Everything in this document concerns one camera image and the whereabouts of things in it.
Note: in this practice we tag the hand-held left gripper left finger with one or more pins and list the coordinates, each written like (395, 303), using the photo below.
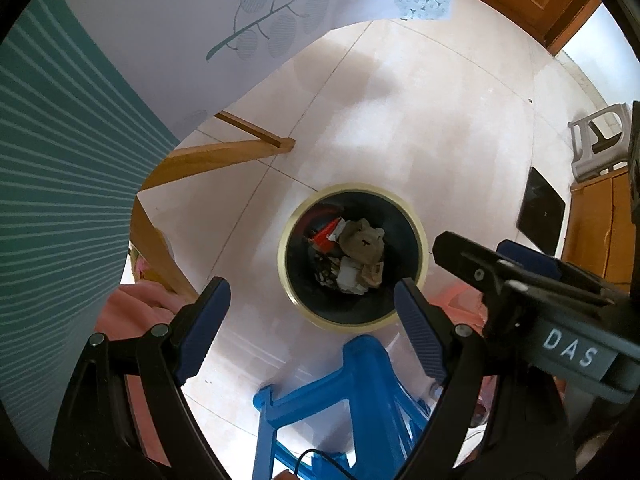
(207, 325)

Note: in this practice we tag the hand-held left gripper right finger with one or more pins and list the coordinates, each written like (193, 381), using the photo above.
(412, 330)

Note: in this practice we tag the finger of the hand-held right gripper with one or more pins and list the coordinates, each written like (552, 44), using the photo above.
(530, 257)
(465, 260)

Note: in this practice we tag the brown printed paper packet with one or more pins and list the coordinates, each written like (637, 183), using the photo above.
(374, 274)

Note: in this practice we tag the black gold-rimmed trash bin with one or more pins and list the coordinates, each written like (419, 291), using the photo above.
(400, 225)

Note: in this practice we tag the silver white packet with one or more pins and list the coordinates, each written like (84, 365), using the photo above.
(350, 276)

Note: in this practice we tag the paper trash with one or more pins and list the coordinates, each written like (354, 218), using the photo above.
(362, 245)

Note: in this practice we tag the dark foil wrapper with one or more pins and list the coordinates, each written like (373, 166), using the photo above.
(325, 270)

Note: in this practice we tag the red snack packet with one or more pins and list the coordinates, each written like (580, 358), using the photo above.
(325, 234)

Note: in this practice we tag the black flat screen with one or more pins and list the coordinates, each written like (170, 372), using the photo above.
(542, 210)

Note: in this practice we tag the blue plastic stool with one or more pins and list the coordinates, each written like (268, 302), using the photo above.
(365, 375)

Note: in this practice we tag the pink cloth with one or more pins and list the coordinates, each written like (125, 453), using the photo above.
(145, 300)

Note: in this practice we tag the light wooden cabinet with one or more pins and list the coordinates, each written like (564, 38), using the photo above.
(595, 225)

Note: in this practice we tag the grey plastic stool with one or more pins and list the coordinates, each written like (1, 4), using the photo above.
(582, 130)

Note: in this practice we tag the table with tree tablecloth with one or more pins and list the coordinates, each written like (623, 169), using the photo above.
(75, 160)

